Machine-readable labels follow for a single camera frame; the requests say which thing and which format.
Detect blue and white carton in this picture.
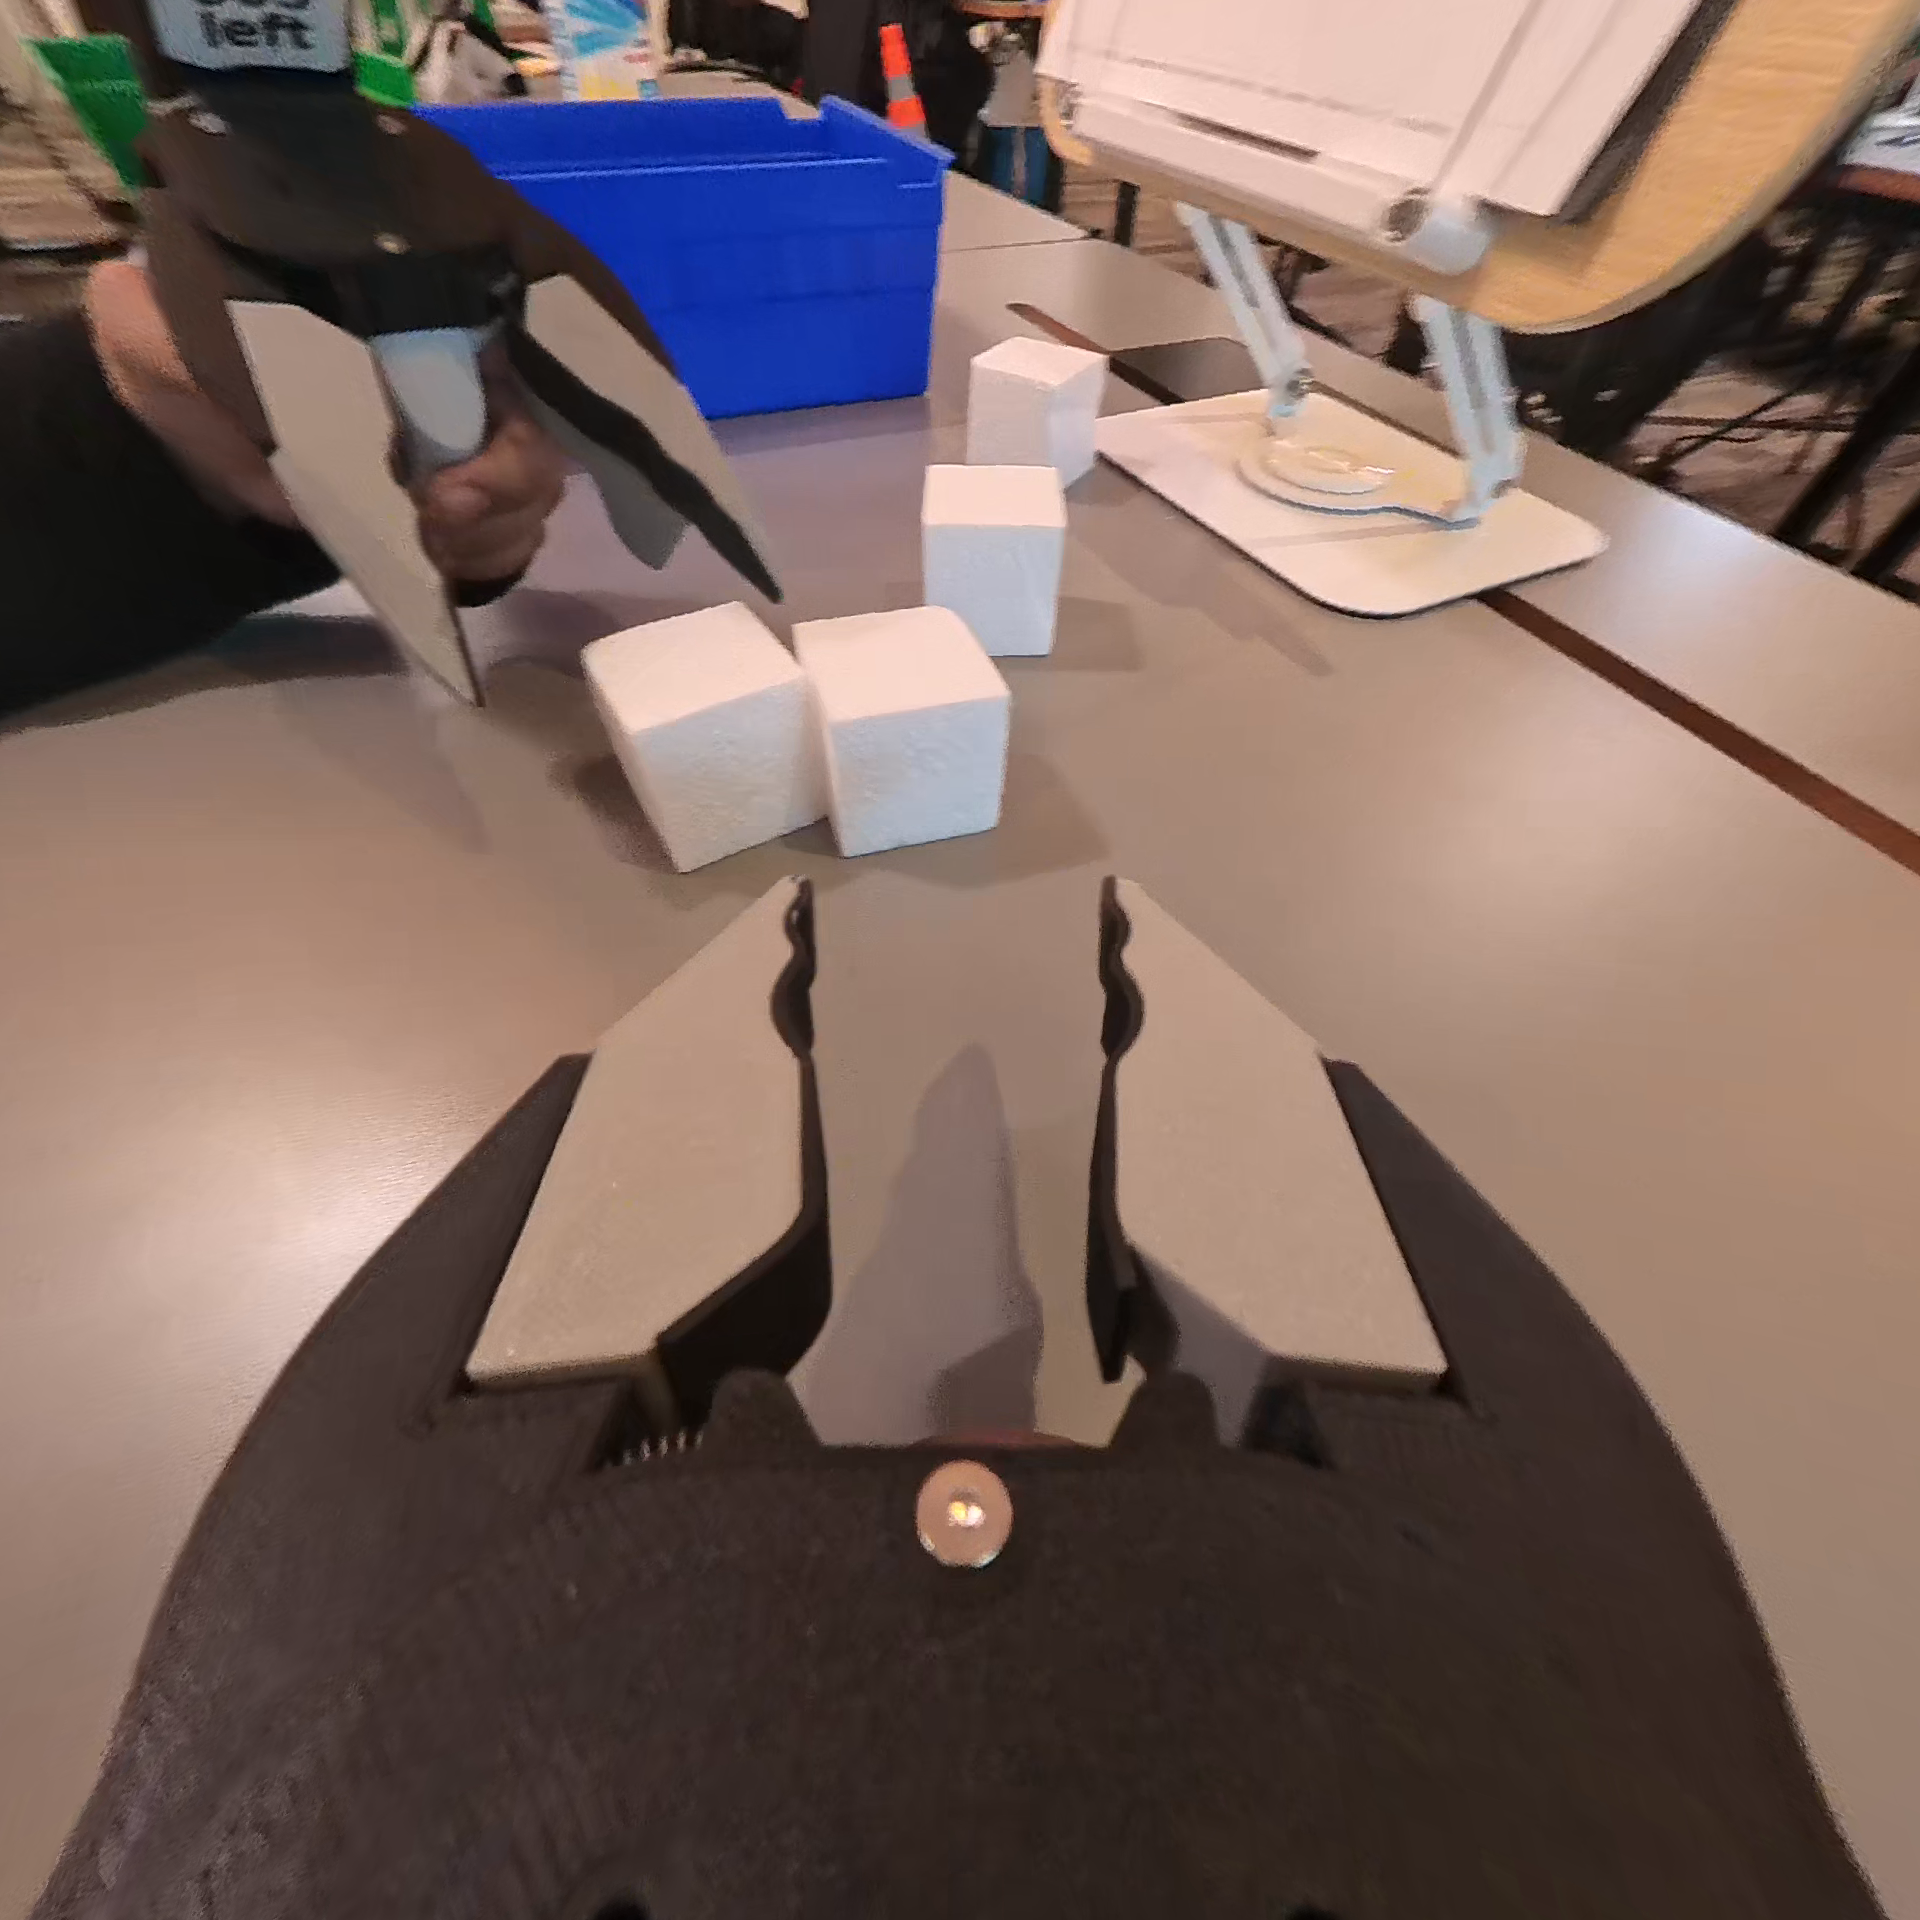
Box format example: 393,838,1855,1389
549,0,663,105

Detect person's left hand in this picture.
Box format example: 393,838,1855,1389
83,260,570,608

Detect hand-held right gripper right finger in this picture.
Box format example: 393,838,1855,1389
1083,879,1452,1389

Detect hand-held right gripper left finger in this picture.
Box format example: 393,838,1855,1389
461,879,837,1389

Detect printed instruction sheet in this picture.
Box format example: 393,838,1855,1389
1038,0,1714,217

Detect green plastic bin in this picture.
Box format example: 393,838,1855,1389
29,32,148,197

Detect blue plastic bin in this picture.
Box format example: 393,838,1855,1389
409,97,949,421

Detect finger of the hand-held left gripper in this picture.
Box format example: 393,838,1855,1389
225,299,490,710
515,279,789,608

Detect white foam cube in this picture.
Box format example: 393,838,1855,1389
581,601,833,879
970,337,1115,492
918,461,1075,656
789,608,1010,859

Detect white document stand with sheet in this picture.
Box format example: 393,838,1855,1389
1038,0,1920,617

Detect black rectangular desk panel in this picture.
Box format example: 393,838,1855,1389
1099,337,1252,408

